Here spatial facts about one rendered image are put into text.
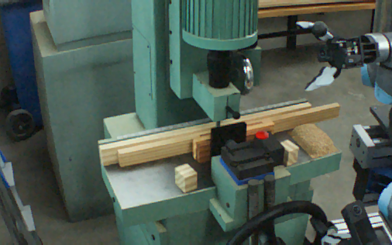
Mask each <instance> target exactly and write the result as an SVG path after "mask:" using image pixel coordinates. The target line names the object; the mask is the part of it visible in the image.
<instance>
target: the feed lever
mask: <svg viewBox="0 0 392 245"><path fill-rule="evenodd" d="M327 32H328V27H327V25H326V24H325V23H324V22H315V23H314V25H313V26H312V27H308V28H303V29H301V28H299V29H292V30H284V31H280V32H275V33H274V32H272V33H264V34H260V35H257V40H265V39H269V38H274V37H284V36H293V35H294V36H296V35H301V34H305V33H307V34H310V33H313V34H315V35H316V36H318V37H324V36H325V35H326V33H327ZM257 40H256V42H255V43H254V44H252V45H250V46H248V47H245V48H242V49H238V51H241V50H251V49H255V47H256V45H257Z"/></svg>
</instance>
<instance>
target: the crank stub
mask: <svg viewBox="0 0 392 245"><path fill-rule="evenodd" d="M309 220H310V222H311V225H312V226H313V227H314V228H315V232H317V233H318V235H319V236H325V235H326V234H327V233H328V227H327V226H326V225H325V224H324V223H323V222H322V221H321V220H319V219H318V218H316V216H312V217H311V218H310V219H309Z"/></svg>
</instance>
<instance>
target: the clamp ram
mask: <svg viewBox="0 0 392 245"><path fill-rule="evenodd" d="M246 133H247V123H245V122H238V123H233V124H229V125H226V126H218V127H215V128H211V156H210V160H211V158H212V157H216V156H220V155H221V147H226V146H229V145H233V144H237V143H243V142H246Z"/></svg>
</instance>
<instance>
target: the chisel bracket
mask: <svg viewBox="0 0 392 245"><path fill-rule="evenodd" d="M193 98H194V99H195V101H196V102H197V103H198V104H199V105H200V106H201V107H202V108H203V110H204V111H206V112H207V114H208V116H209V117H210V118H211V120H212V121H213V122H218V121H222V120H227V119H233V117H232V114H231V112H230V111H229V110H227V109H226V108H225V107H226V106H227V105H228V106H230V107H231V108H232V109H233V110H235V111H239V103H240V92H239V90H238V89H237V88H236V87H235V86H234V85H233V84H232V83H231V82H230V85H229V86H228V87H226V88H213V87H212V86H210V85H209V71H201V73H196V74H193Z"/></svg>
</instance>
